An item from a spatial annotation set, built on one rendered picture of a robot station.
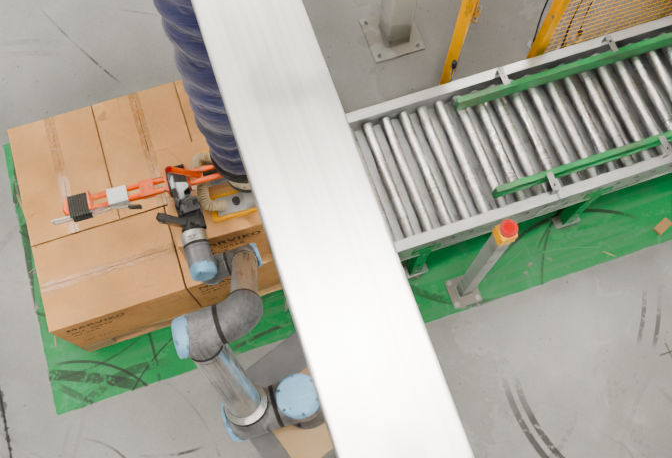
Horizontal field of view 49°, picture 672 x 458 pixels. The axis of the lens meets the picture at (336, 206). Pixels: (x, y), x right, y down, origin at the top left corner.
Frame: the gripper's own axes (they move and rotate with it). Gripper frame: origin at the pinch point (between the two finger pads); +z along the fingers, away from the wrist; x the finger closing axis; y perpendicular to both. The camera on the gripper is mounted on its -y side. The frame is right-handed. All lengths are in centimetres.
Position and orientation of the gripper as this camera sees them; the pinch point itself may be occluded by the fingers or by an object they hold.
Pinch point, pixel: (172, 183)
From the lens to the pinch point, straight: 268.5
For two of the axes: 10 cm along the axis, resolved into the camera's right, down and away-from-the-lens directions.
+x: 0.0, -3.4, -9.4
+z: -3.2, -8.9, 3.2
